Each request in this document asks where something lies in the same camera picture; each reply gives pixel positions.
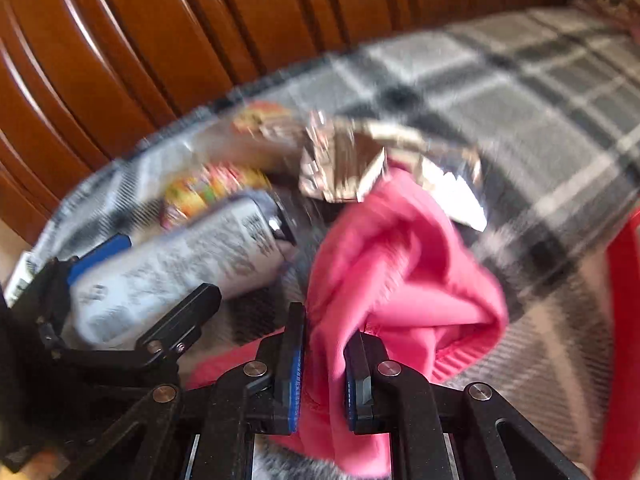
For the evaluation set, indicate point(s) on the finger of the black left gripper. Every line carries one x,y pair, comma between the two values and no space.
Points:
110,248
180,328

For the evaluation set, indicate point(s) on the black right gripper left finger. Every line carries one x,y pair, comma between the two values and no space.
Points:
206,433

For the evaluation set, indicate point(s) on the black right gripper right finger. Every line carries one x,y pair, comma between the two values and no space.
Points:
441,433

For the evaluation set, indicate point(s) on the white labelled drink bottle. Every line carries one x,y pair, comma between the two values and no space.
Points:
240,246

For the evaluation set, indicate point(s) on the pink garment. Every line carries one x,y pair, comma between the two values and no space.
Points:
395,267

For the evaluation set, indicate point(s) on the colourful snack bag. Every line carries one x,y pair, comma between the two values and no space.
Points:
193,193

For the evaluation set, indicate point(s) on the clear snack packet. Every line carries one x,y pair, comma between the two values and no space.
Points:
276,129

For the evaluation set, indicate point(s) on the brown wooden headboard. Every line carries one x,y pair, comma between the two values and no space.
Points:
83,80

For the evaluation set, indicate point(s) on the red box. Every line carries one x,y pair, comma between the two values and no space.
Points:
619,451

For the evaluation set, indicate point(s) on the silver foil pouch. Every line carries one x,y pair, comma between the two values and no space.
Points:
344,158

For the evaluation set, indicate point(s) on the grey plaid blanket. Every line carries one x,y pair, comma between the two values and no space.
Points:
550,97

